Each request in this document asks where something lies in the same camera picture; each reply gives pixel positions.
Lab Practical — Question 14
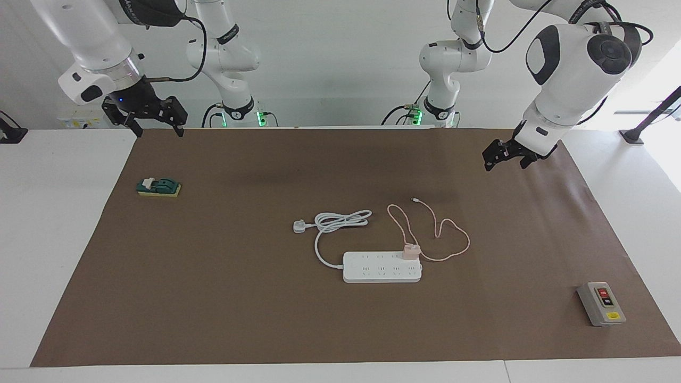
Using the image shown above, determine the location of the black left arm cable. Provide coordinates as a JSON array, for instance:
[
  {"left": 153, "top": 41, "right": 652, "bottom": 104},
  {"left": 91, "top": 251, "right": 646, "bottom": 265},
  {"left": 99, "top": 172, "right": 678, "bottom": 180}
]
[{"left": 475, "top": 0, "right": 655, "bottom": 54}]

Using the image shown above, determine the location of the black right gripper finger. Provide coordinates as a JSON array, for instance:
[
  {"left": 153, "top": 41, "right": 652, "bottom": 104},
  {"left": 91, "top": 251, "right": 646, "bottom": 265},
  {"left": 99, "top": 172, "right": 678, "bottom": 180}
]
[
  {"left": 159, "top": 96, "right": 188, "bottom": 138},
  {"left": 102, "top": 98, "right": 144, "bottom": 138}
]

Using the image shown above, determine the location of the brown paper mat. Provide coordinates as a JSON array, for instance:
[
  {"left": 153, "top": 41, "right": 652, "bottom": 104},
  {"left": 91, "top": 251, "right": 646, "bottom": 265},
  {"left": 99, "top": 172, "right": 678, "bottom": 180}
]
[{"left": 30, "top": 127, "right": 681, "bottom": 368}]

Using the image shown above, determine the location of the black base cable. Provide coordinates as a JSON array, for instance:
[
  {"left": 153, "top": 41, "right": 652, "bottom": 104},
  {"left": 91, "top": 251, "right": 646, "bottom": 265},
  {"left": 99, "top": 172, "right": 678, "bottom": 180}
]
[
  {"left": 201, "top": 103, "right": 225, "bottom": 128},
  {"left": 380, "top": 80, "right": 430, "bottom": 126}
]

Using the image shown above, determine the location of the black bracket at table edge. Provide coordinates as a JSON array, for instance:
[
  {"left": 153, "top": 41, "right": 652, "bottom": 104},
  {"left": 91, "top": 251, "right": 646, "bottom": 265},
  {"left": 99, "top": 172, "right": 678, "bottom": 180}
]
[{"left": 0, "top": 110, "right": 28, "bottom": 144}]

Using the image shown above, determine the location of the black clamp stand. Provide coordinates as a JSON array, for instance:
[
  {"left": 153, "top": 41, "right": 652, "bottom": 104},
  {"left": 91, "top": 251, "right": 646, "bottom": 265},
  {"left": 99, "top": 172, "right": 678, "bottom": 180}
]
[{"left": 619, "top": 86, "right": 681, "bottom": 145}]

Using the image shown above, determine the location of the grey push button box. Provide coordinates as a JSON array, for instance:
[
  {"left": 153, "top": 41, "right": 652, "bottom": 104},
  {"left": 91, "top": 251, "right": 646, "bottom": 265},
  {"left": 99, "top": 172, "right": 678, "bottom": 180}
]
[{"left": 577, "top": 281, "right": 627, "bottom": 327}]

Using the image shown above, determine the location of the white power strip with cord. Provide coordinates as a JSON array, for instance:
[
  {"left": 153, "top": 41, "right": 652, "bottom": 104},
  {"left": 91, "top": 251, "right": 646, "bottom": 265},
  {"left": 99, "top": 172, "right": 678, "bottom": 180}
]
[{"left": 293, "top": 210, "right": 423, "bottom": 284}]

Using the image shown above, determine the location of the green knife switch yellow base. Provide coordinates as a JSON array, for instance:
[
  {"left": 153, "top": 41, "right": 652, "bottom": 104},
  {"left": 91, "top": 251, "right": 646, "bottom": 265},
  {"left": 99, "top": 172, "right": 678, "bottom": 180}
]
[{"left": 136, "top": 177, "right": 182, "bottom": 198}]

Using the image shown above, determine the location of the black right base cable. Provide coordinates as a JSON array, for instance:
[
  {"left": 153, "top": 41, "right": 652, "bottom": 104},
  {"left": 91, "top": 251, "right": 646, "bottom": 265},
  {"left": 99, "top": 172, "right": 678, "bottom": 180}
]
[{"left": 201, "top": 103, "right": 225, "bottom": 128}]

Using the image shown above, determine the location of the black left base cable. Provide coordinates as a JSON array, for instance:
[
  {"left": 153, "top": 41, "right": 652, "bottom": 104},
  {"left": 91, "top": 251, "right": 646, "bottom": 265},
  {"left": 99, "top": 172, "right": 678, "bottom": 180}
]
[{"left": 380, "top": 80, "right": 430, "bottom": 126}]

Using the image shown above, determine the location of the pink charger with cable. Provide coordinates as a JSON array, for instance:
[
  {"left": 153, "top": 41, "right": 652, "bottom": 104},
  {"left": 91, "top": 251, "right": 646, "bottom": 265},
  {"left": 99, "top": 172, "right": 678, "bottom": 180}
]
[{"left": 386, "top": 198, "right": 471, "bottom": 263}]

